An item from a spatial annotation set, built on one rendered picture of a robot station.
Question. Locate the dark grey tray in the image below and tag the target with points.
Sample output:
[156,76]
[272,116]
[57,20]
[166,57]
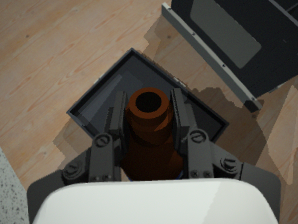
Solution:
[130,73]

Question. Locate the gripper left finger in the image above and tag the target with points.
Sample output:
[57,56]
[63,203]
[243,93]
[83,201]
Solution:
[96,164]

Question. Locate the brown bottle with blue label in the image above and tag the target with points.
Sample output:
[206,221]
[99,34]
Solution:
[151,155]

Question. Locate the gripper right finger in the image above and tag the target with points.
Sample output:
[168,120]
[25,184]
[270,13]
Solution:
[204,159]

